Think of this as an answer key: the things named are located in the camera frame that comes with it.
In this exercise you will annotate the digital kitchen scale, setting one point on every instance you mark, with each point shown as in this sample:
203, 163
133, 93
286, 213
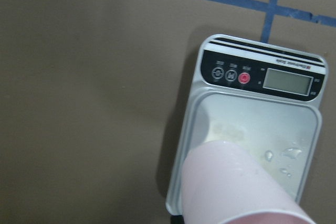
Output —
262, 97

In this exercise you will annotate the pink paper cup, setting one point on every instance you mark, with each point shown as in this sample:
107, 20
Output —
222, 183

